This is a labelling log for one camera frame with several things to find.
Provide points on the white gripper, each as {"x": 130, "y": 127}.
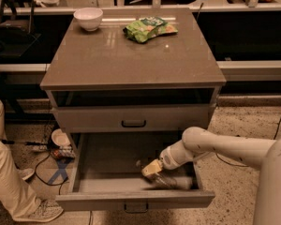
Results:
{"x": 168, "y": 159}

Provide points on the clear plastic water bottle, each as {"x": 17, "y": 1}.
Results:
{"x": 167, "y": 179}

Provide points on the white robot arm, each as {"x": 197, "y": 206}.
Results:
{"x": 261, "y": 154}

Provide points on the open grey lower drawer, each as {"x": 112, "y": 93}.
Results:
{"x": 107, "y": 175}

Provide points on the closed grey upper drawer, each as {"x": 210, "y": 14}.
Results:
{"x": 132, "y": 118}

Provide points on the grey drawer cabinet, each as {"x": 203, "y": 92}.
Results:
{"x": 104, "y": 68}

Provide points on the white sneaker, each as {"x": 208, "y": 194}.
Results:
{"x": 47, "y": 211}
{"x": 25, "y": 174}

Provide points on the green snack bag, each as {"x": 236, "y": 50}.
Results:
{"x": 147, "y": 28}

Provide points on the person leg beige trousers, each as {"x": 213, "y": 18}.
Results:
{"x": 16, "y": 195}

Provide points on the white ceramic bowl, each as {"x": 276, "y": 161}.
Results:
{"x": 89, "y": 18}

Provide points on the black chair left background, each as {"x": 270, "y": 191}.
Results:
{"x": 17, "y": 30}

